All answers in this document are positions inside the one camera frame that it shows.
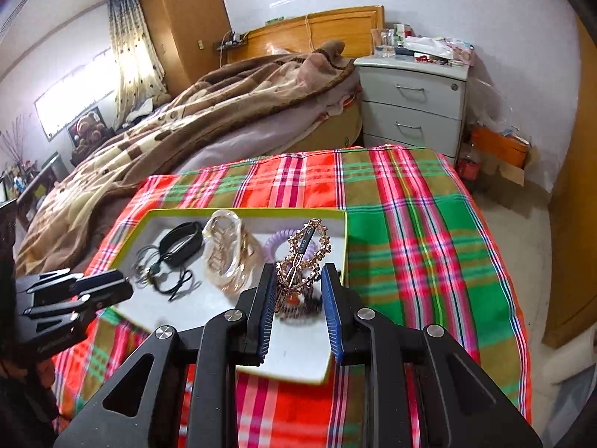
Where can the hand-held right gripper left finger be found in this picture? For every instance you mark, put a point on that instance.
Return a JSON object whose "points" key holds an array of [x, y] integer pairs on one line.
{"points": [[267, 317]]}

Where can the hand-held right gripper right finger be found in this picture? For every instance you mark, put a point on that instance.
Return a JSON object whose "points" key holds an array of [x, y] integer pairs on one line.
{"points": [[332, 317]]}

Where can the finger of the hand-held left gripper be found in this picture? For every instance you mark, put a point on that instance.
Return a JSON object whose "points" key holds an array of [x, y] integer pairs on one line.
{"points": [[98, 281], [107, 297]]}

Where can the green-edged white box tray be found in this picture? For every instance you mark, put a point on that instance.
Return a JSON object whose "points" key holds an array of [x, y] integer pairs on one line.
{"points": [[298, 359]]}

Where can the gold rhinestone hair clip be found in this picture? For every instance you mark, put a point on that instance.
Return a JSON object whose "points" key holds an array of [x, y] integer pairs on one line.
{"points": [[303, 248]]}

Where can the clear hair claw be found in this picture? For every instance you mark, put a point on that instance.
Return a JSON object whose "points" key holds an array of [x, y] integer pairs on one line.
{"points": [[224, 242]]}

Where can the black wide hair band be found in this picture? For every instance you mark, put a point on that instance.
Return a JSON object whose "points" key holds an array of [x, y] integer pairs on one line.
{"points": [[191, 231]]}

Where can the red green plaid tablecloth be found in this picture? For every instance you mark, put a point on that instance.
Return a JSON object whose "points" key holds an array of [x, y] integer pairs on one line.
{"points": [[410, 242]]}

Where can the dark low cabinet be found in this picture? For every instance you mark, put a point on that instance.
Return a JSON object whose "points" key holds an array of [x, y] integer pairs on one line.
{"points": [[42, 182]]}

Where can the teddy bear picture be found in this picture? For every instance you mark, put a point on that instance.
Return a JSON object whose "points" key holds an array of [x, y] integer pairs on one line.
{"points": [[86, 126]]}

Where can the lavender bed sheet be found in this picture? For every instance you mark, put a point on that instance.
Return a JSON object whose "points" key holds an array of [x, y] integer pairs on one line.
{"points": [[261, 135]]}

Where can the window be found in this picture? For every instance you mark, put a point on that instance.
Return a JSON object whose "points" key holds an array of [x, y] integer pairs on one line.
{"points": [[70, 98]]}

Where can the red bottle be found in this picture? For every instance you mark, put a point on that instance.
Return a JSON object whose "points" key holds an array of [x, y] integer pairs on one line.
{"points": [[468, 165]]}

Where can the brown patterned blanket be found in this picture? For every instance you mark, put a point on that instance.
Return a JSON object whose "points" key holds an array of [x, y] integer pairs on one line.
{"points": [[210, 102]]}

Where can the cardboard box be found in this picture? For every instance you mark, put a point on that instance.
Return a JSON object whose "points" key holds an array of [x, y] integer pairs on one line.
{"points": [[506, 173]]}

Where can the dotted curtain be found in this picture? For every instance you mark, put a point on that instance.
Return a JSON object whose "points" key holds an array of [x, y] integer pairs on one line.
{"points": [[135, 56]]}

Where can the orange box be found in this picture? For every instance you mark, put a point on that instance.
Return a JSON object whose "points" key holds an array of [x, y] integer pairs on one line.
{"points": [[499, 149]]}

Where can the white nightstand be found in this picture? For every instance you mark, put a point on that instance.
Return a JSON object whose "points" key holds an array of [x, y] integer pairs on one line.
{"points": [[410, 93]]}

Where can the wooden door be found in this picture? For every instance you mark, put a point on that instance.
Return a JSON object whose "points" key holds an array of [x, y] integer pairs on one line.
{"points": [[573, 219]]}

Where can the power strip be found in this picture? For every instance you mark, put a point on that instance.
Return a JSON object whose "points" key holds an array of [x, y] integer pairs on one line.
{"points": [[232, 42]]}

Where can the wooden wardrobe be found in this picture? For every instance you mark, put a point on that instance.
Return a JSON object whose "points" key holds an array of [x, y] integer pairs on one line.
{"points": [[186, 18]]}

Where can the pile of bottles and packets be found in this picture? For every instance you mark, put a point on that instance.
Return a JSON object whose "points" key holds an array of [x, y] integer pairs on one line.
{"points": [[429, 46]]}

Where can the wooden headboard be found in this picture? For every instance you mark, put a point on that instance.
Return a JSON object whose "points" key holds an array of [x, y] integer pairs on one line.
{"points": [[345, 25]]}

